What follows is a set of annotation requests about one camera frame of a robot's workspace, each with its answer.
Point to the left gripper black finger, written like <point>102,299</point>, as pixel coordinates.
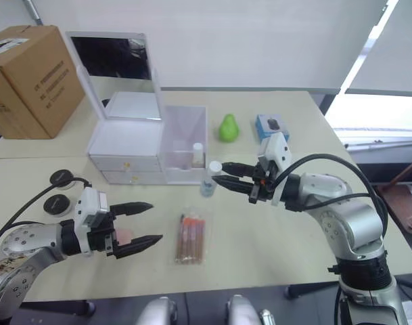
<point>131,208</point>
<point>138,244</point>

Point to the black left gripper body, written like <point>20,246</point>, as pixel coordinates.
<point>101,238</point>

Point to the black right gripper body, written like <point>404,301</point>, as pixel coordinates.
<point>261,191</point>

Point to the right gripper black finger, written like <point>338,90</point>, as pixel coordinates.
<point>236,186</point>
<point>241,169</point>

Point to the clear bottle with white cap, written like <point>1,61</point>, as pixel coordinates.
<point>213,168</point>

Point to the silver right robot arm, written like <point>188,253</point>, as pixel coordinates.
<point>347,220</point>

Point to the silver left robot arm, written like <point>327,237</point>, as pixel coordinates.
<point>23,243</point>

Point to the white drawer with gold knob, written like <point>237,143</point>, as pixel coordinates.
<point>148,177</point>
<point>141,165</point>

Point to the brush set in clear pack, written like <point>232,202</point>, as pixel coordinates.
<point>190,240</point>

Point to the white makeup organizer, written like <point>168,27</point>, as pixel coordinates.
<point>124,139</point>

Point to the green pear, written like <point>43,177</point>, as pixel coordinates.
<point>229,130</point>

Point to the beige foundation bottle white cap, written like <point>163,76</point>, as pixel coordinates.
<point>198,149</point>

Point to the blue product box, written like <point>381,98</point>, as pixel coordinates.
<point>270,123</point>

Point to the black lidded round compact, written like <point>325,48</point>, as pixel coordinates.
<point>62,177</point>
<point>57,204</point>

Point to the black table foot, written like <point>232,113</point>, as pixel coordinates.
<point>73,307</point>

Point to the small silver rounded shape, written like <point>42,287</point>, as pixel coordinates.
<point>268,318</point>

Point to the reddish brown board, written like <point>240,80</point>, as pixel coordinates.
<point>398,203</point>

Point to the white framed mirror lid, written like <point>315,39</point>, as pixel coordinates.
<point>104,54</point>

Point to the brown cardboard box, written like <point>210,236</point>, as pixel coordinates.
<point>29,84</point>

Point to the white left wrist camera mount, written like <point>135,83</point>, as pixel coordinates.
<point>90,203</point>

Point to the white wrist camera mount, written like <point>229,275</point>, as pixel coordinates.
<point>276,149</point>
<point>90,203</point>

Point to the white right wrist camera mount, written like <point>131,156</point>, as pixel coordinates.
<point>276,149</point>

